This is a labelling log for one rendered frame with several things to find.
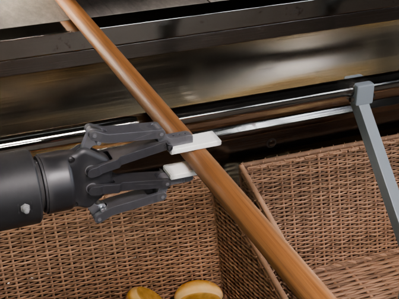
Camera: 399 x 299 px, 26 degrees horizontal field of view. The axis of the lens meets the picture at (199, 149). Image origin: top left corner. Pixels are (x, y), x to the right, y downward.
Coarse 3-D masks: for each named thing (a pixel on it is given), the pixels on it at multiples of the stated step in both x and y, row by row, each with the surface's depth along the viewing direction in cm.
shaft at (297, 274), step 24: (72, 0) 161; (96, 24) 151; (96, 48) 144; (120, 72) 134; (144, 96) 125; (168, 120) 118; (192, 168) 110; (216, 168) 106; (216, 192) 103; (240, 192) 101; (240, 216) 98; (264, 216) 97; (264, 240) 93; (288, 264) 89; (312, 288) 85
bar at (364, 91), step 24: (384, 72) 141; (240, 96) 133; (264, 96) 133; (288, 96) 134; (312, 96) 135; (336, 96) 137; (360, 96) 138; (96, 120) 125; (120, 120) 126; (144, 120) 127; (192, 120) 129; (360, 120) 139; (0, 144) 120; (24, 144) 121; (48, 144) 122; (72, 144) 124; (384, 168) 136; (384, 192) 136
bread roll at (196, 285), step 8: (200, 280) 178; (184, 288) 176; (192, 288) 175; (200, 288) 175; (208, 288) 176; (216, 288) 177; (176, 296) 176; (184, 296) 175; (192, 296) 175; (200, 296) 175; (208, 296) 176; (216, 296) 176
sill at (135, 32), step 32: (256, 0) 171; (288, 0) 171; (320, 0) 172; (352, 0) 175; (384, 0) 178; (0, 32) 156; (32, 32) 156; (64, 32) 156; (128, 32) 160; (160, 32) 163; (192, 32) 165
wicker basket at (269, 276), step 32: (192, 192) 177; (96, 224) 171; (128, 224) 174; (160, 224) 176; (192, 224) 179; (224, 224) 176; (0, 256) 165; (64, 256) 170; (96, 256) 172; (128, 256) 175; (192, 256) 180; (224, 256) 180; (256, 256) 162; (0, 288) 166; (32, 288) 168; (64, 288) 171; (128, 288) 176; (160, 288) 179; (224, 288) 182; (256, 288) 167
